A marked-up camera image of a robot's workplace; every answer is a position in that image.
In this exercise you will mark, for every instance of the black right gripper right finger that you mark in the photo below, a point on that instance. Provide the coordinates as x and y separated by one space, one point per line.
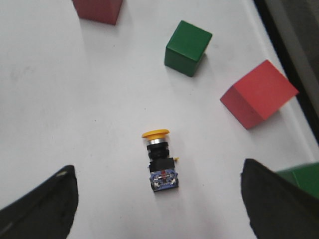
276 208

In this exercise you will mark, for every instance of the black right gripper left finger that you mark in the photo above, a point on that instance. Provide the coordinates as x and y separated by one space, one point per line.
46 212

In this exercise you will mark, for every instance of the yellow push button switch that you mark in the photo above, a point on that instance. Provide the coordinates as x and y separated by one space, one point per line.
163 175

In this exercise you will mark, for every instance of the green cube left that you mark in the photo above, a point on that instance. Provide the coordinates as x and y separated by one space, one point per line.
305 177

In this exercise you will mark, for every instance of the green cube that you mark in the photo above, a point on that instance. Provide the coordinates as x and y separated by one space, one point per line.
305 177
186 48

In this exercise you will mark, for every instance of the pink cube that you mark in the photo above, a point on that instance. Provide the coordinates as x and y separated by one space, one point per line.
258 95

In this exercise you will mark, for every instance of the green cube middle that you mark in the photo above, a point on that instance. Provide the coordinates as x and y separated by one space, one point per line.
186 48

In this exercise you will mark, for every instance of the pink plastic bin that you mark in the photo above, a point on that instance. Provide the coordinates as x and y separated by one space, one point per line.
104 11

